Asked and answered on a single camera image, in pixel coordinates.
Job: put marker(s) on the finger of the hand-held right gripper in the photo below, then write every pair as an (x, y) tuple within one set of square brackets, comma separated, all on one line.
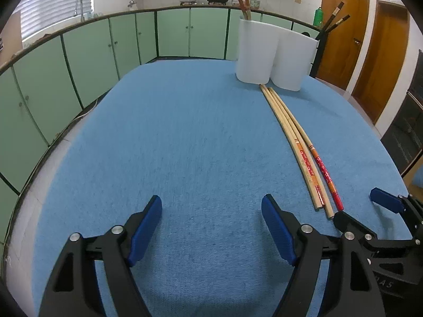
[(353, 225), (386, 198)]

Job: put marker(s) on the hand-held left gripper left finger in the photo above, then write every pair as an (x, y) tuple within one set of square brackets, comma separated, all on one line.
[(145, 231)]

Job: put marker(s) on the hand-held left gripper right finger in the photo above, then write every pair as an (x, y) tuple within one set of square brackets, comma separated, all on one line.
[(279, 234)]

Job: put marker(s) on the black chopstick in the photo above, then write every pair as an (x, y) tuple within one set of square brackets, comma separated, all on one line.
[(340, 21), (333, 15)]

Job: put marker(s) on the white double utensil holder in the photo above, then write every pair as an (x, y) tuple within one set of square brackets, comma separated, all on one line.
[(257, 52)]

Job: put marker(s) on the dark glass cabinet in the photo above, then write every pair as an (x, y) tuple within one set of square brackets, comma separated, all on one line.
[(408, 122)]

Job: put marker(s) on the blue table mat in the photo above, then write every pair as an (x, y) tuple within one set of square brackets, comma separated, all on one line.
[(185, 132)]

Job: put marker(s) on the wooden door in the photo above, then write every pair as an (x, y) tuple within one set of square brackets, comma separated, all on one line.
[(380, 59), (343, 39)]

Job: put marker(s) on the green base cabinets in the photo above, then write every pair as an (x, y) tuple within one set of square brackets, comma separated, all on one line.
[(89, 49)]

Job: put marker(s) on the green bottle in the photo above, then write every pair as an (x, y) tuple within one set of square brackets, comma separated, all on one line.
[(318, 18)]

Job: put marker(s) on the gas stove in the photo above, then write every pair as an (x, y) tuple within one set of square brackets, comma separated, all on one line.
[(203, 4)]

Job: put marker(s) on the brown cardboard board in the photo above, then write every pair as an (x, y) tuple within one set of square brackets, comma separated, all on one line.
[(11, 36)]

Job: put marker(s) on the metal kitchen faucet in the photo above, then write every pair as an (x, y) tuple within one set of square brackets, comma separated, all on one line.
[(79, 1)]

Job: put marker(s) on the white window blinds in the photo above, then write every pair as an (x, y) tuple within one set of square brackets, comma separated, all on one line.
[(56, 3)]

